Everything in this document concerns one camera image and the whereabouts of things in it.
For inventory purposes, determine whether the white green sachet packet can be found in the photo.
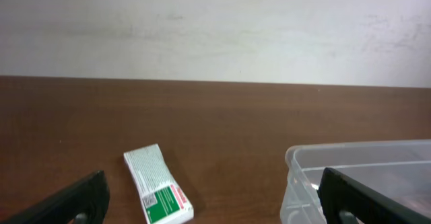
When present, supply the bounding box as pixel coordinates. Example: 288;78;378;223
123;144;194;224

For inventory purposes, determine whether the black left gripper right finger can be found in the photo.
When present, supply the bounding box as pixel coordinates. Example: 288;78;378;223
317;167;430;224

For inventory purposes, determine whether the clear plastic container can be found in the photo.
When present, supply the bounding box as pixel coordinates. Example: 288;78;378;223
280;139;430;224

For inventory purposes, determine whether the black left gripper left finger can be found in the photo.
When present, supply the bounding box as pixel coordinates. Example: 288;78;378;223
3;170;110;224

